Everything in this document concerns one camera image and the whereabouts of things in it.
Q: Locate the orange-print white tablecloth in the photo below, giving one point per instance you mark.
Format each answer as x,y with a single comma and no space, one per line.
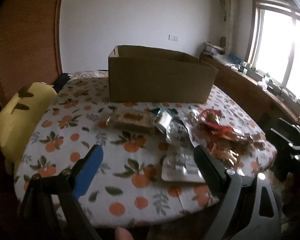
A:
127,189

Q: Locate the white wall switch plate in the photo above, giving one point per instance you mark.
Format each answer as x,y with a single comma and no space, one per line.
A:
173,38

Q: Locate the teal foil snack wrapper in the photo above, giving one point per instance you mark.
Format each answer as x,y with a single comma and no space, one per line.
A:
159,111

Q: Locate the wooden sideboard cabinet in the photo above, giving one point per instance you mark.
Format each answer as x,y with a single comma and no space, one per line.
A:
262,106

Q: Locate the window with frame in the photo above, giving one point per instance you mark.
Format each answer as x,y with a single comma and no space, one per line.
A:
275,46

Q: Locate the yellow plush toy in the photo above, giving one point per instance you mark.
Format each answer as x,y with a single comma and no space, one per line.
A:
19,118

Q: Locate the wooden wardrobe door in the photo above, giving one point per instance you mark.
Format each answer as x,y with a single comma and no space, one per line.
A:
29,44

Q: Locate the white flat snack packet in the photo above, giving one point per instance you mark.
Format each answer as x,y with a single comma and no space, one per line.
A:
181,167

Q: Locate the brown granola snack pack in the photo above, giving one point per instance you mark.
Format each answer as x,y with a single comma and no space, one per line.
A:
132,120

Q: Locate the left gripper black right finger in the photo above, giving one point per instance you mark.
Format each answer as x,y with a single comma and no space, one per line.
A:
223,183

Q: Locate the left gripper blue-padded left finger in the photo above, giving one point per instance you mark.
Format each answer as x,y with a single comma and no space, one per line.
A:
87,170

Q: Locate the silver white snack pouch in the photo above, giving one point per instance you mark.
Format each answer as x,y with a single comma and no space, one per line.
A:
176,130

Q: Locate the brown cardboard box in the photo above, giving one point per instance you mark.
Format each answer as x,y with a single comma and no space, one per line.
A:
146,74

